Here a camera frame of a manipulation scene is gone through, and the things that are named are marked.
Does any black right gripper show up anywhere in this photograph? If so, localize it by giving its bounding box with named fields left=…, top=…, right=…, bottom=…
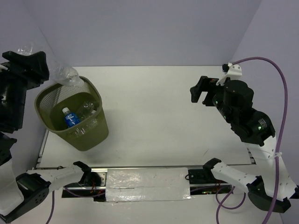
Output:
left=189, top=75, right=234, bottom=122

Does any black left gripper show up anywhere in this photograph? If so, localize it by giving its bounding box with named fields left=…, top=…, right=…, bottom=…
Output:
left=0, top=49, right=54, bottom=127

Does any clear crushed bottle white cap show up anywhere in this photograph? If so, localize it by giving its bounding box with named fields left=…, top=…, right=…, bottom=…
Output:
left=17, top=42, right=84, bottom=87

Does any blue label plastic bottle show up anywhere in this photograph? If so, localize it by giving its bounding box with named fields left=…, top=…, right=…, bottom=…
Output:
left=62, top=107, right=81, bottom=127

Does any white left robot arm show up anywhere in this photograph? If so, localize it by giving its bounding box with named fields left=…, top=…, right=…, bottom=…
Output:
left=0, top=51, right=101, bottom=224

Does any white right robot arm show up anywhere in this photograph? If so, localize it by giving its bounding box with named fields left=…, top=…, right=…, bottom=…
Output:
left=190, top=76, right=299, bottom=213

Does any olive green mesh bin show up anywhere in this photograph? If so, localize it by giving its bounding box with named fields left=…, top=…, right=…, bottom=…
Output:
left=35, top=77, right=109, bottom=151

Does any silver foil covered plate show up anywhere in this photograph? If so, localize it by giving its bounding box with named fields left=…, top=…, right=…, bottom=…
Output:
left=105, top=167, right=192, bottom=203

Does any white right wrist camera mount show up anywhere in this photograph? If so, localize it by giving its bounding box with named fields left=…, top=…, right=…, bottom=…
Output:
left=216, top=63, right=242, bottom=86

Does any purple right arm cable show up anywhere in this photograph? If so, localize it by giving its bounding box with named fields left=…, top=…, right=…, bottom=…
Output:
left=215, top=56, right=287, bottom=224

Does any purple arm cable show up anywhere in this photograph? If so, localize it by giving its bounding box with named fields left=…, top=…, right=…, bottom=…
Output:
left=44, top=186, right=107, bottom=224
left=215, top=56, right=287, bottom=224

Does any aluminium table edge rail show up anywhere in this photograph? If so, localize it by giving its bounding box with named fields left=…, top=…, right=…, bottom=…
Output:
left=61, top=163, right=241, bottom=199

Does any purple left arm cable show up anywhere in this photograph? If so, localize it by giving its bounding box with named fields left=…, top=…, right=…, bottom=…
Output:
left=44, top=186, right=107, bottom=224

